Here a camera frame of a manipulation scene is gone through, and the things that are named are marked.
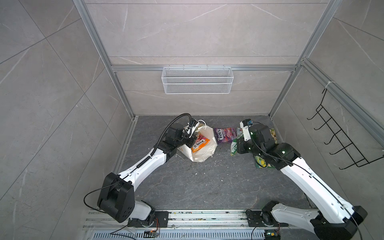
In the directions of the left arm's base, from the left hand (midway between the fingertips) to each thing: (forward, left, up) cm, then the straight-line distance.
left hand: (195, 129), depth 81 cm
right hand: (-10, -20, +3) cm, 23 cm away
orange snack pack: (+2, -3, -17) cm, 17 cm away
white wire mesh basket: (+38, -3, +6) cm, 39 cm away
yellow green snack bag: (+9, -56, -20) cm, 60 cm away
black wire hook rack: (-26, -65, +10) cm, 70 cm away
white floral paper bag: (-6, -6, -16) cm, 18 cm away
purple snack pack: (+10, -21, -20) cm, 31 cm away
